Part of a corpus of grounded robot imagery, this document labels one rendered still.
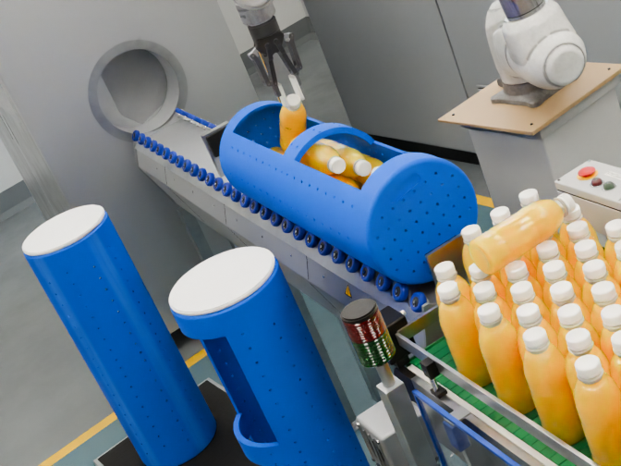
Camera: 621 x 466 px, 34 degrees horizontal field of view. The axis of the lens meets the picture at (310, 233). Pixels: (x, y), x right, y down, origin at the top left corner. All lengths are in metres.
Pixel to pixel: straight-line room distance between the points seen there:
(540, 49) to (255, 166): 0.78
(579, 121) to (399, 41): 2.19
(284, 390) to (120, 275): 0.92
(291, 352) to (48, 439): 2.09
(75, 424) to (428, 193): 2.52
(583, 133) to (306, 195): 0.84
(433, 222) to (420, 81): 2.74
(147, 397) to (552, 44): 1.71
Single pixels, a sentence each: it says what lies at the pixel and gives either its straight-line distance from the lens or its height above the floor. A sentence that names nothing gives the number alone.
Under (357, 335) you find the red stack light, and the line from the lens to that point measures 1.68.
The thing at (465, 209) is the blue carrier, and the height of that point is 1.07.
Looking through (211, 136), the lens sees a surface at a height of 1.07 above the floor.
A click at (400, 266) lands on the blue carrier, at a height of 1.03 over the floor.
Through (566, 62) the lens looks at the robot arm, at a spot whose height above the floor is 1.17.
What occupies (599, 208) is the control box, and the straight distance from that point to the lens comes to 2.14.
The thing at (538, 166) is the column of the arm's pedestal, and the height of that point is 0.86.
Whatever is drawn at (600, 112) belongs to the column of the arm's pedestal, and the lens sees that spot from 2.91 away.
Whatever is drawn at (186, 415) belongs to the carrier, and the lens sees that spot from 3.49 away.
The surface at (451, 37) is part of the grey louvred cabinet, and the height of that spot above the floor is 0.69.
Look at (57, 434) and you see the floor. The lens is 4.43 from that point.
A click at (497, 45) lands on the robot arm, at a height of 1.19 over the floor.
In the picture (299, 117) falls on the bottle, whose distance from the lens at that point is 2.74.
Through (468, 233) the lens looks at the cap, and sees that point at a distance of 2.08.
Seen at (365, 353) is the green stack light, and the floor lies 1.19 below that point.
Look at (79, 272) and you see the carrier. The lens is 3.20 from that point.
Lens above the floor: 2.10
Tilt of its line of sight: 25 degrees down
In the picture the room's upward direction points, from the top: 23 degrees counter-clockwise
